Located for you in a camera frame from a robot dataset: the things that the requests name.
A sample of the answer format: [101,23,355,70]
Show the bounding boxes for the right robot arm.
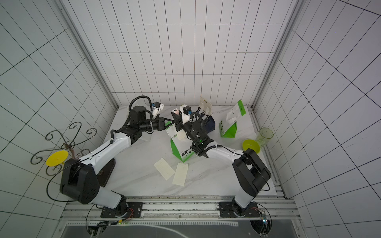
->
[171,111,271,216]

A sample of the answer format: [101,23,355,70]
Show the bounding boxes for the lime green bowl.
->
[242,139,261,154]

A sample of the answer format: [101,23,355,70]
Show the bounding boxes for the green white bag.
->
[166,124,194,163]
[219,100,247,138]

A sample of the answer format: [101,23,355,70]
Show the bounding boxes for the clear green plastic cup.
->
[256,128,274,147]

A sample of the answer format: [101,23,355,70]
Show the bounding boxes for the black wire scroll stand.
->
[25,121,101,177]

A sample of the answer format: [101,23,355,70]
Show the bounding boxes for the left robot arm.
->
[60,95,167,213]

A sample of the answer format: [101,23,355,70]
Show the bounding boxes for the navy blue beige bag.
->
[197,96,215,133]

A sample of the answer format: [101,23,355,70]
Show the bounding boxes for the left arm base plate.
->
[100,202,143,219]

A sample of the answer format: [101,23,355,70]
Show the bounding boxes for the yellow plastic goblet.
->
[46,150,68,167]

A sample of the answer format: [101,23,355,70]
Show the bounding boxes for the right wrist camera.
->
[180,105,192,124]

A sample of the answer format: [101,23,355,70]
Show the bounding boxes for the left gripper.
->
[140,117,175,131]

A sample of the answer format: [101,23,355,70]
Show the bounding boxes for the aluminium mounting rail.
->
[61,195,301,221]

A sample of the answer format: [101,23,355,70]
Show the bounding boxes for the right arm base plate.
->
[216,201,261,218]

